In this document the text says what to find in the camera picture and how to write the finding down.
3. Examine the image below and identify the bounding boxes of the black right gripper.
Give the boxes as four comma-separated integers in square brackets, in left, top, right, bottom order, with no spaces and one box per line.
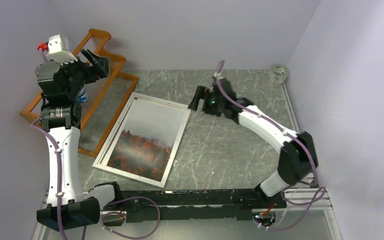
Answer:
[188,85,225,117]

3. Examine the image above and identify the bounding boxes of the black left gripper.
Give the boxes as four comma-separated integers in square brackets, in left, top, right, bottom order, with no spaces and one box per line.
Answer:
[53,48,109,99]

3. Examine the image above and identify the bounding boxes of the white picture frame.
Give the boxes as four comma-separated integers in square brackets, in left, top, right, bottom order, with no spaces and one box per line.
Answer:
[92,92,192,189]

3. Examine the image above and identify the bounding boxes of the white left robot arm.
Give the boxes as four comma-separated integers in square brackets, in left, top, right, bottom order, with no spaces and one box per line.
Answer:
[35,48,123,233]

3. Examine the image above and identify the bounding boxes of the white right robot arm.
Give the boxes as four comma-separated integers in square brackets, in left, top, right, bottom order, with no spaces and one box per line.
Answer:
[187,78,319,208]

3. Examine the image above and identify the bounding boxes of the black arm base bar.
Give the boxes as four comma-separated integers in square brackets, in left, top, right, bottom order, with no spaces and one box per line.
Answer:
[101,188,287,223]

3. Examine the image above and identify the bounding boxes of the blue white round tin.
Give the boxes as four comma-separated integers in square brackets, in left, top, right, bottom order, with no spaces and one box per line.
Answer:
[77,87,89,104]

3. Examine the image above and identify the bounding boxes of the orange wooden rack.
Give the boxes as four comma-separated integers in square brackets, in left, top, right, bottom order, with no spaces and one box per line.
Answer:
[19,28,139,158]

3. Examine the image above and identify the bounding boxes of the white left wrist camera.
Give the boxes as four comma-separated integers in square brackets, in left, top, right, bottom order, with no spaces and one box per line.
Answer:
[37,34,79,65]

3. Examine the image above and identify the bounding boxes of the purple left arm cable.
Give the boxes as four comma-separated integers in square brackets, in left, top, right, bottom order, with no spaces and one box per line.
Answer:
[29,117,161,240]

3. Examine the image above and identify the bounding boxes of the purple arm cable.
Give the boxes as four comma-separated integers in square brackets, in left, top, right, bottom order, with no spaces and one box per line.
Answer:
[214,60,327,232]
[29,117,161,240]

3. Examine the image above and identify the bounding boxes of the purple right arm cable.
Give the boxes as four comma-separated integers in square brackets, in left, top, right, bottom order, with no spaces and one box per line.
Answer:
[214,60,327,232]

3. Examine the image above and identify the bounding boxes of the aluminium rail frame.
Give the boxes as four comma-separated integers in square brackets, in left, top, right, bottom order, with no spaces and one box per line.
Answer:
[36,78,327,239]

